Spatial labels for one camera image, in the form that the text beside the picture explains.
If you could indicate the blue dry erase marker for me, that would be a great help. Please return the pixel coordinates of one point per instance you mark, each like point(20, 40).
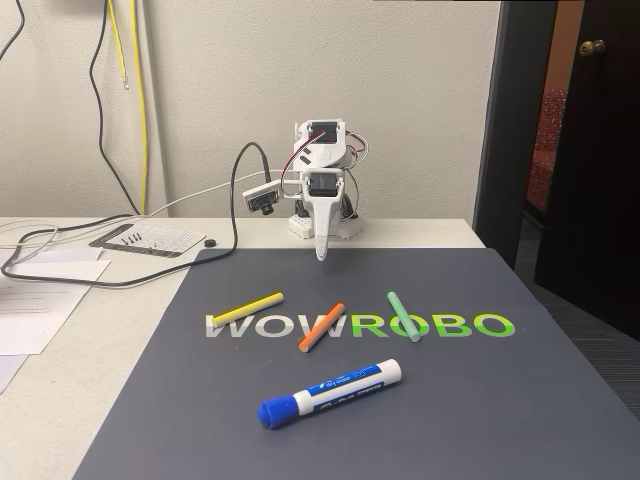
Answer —
point(345, 385)

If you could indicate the orange chalk stick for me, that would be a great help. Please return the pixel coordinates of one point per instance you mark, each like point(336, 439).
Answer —
point(322, 327)

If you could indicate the yellow chalk stick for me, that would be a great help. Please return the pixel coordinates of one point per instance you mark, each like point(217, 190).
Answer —
point(247, 309)

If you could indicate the small black round cap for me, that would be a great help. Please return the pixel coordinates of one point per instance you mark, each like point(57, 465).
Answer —
point(210, 243)

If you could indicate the green chalk stick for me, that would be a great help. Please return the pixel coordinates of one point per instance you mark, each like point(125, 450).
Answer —
point(403, 316)

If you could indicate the white lined screw pad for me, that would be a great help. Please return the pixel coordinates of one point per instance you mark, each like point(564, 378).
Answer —
point(165, 237)

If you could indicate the grey WOWROBO mat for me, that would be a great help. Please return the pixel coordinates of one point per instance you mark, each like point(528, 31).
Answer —
point(450, 410)

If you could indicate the dark wooden door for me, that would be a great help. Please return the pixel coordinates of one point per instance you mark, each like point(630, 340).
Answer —
point(600, 175)

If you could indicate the brass door knob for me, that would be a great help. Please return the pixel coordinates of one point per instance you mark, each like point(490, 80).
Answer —
point(592, 47)

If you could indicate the printed paper red text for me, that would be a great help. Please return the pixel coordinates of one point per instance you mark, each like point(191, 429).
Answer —
point(35, 325)

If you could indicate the small camera module board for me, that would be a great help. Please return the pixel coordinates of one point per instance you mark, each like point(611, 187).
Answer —
point(260, 197)

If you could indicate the dark grey door frame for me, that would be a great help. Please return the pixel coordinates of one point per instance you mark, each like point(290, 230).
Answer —
point(510, 125)

